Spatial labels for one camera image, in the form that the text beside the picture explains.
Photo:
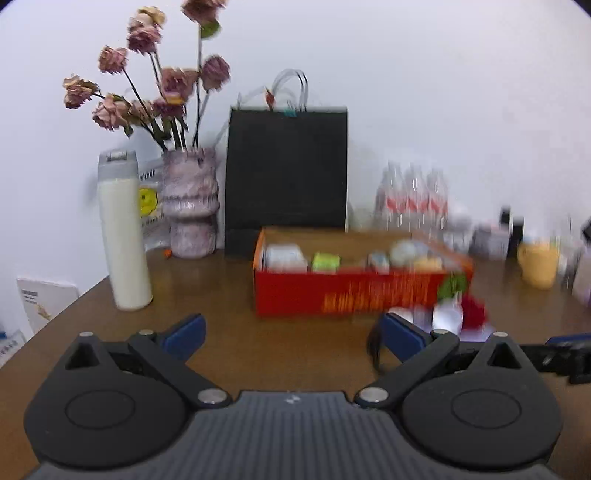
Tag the white booklet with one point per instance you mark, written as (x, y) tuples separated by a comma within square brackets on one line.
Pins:
[(46, 300)]

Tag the white tissue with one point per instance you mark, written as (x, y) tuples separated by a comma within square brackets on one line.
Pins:
[(401, 314)]

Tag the teal binder clip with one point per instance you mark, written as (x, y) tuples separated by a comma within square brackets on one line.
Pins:
[(291, 112)]

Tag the brown wooden desktop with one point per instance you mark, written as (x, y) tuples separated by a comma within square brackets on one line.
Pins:
[(286, 350)]

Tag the green white packet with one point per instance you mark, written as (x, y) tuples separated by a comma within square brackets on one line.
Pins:
[(325, 263)]

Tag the dried pink rose bouquet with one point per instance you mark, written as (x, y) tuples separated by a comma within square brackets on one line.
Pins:
[(173, 83)]

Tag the white and yellow plush toy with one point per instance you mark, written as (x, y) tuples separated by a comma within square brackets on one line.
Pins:
[(428, 264)]

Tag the white thermos bottle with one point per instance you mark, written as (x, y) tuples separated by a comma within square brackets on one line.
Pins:
[(124, 240)]

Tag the black plastic stand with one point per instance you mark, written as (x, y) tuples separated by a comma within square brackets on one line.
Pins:
[(515, 230)]

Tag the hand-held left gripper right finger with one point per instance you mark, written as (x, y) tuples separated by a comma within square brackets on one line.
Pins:
[(404, 339)]

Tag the blue white small packet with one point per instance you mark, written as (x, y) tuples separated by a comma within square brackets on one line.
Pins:
[(379, 263)]

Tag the white plastic object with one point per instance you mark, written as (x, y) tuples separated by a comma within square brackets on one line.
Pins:
[(582, 277)]

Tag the pink fuzzy vase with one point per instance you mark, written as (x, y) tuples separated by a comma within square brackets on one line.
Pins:
[(189, 203)]

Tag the red binder clip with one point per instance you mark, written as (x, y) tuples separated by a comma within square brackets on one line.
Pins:
[(269, 96)]

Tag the grey printed tin box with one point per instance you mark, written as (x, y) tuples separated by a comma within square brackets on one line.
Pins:
[(490, 240)]

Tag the white jar with ribbed cap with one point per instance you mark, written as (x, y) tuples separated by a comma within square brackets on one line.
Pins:
[(447, 318)]

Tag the yellow mug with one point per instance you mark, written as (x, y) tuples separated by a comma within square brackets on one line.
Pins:
[(538, 267)]

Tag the clear water bottle red label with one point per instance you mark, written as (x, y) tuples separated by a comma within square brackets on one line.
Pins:
[(391, 203), (436, 205), (414, 203)]

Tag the red cardboard box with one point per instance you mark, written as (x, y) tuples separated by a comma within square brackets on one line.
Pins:
[(323, 290)]

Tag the red artificial rose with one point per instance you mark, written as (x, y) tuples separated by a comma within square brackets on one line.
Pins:
[(474, 314)]

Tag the black paper bag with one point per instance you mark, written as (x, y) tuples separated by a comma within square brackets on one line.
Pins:
[(286, 175)]

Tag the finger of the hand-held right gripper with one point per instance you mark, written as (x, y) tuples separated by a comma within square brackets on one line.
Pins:
[(558, 359), (572, 340)]

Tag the clear smiley plastic bag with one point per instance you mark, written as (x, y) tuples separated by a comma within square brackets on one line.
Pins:
[(148, 203)]

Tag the iridescent plastic bag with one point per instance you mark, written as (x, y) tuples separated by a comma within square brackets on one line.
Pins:
[(406, 251)]

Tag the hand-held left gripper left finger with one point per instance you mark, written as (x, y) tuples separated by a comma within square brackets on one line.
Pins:
[(184, 337)]

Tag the white robot figurine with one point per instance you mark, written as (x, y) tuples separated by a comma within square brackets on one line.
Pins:
[(458, 226)]

